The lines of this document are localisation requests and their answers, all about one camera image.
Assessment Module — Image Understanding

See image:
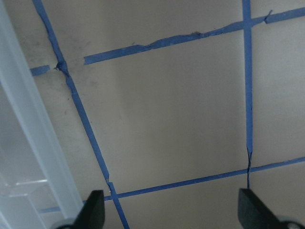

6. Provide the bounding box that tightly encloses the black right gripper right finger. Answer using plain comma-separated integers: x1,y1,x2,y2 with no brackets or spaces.
238,188,282,229

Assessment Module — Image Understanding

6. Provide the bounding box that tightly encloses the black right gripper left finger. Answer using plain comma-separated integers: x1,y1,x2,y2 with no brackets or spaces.
72,190,105,229

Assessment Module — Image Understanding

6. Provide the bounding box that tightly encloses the clear plastic storage box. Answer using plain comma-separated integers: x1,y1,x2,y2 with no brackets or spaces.
0,3,83,229

